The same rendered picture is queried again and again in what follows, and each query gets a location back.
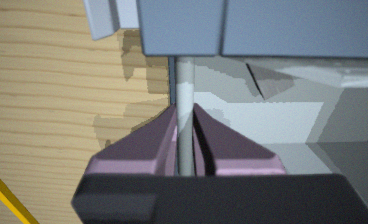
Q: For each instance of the yellow bar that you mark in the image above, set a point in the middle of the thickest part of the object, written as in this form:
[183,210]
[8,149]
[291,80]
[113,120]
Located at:
[10,200]

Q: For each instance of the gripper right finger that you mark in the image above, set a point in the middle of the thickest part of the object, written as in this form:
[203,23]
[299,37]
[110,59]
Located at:
[227,152]

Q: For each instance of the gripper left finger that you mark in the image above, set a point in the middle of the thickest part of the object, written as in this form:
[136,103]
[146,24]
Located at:
[142,151]

